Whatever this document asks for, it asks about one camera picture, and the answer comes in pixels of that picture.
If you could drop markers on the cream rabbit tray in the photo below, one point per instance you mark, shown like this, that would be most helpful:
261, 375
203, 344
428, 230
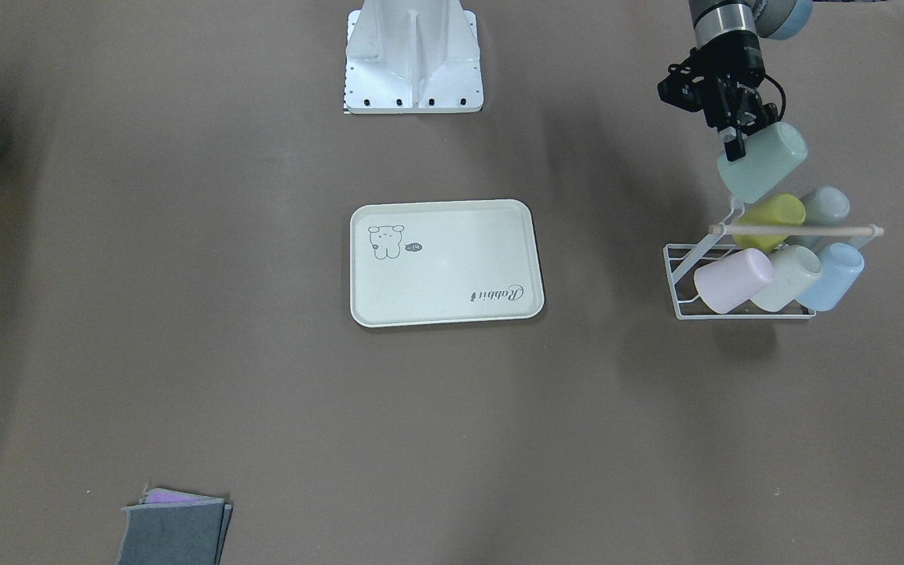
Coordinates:
451, 262

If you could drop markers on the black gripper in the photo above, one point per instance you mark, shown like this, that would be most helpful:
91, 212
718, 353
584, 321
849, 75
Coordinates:
735, 52

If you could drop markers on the green cup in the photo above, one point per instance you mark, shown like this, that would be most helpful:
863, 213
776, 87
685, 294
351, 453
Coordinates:
770, 156

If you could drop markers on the white wire cup rack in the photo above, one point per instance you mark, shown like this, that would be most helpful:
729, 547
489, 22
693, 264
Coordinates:
682, 259

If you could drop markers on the light blue cup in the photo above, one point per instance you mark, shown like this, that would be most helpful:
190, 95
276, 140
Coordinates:
841, 264

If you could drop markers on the grey folded cloth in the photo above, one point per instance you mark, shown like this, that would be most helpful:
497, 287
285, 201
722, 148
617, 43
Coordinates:
174, 527

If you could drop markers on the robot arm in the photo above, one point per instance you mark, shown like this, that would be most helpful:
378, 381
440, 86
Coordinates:
774, 20

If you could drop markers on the grey cup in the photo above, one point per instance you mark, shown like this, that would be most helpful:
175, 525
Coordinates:
826, 206

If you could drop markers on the pink cup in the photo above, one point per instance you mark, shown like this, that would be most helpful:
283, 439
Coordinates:
725, 284

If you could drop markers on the cream cup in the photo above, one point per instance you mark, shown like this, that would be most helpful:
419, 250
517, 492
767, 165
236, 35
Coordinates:
796, 269

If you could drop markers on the yellow cup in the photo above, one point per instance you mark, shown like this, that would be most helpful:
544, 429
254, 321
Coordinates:
779, 210

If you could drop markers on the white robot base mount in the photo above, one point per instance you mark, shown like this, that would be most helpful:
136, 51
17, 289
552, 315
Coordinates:
412, 57

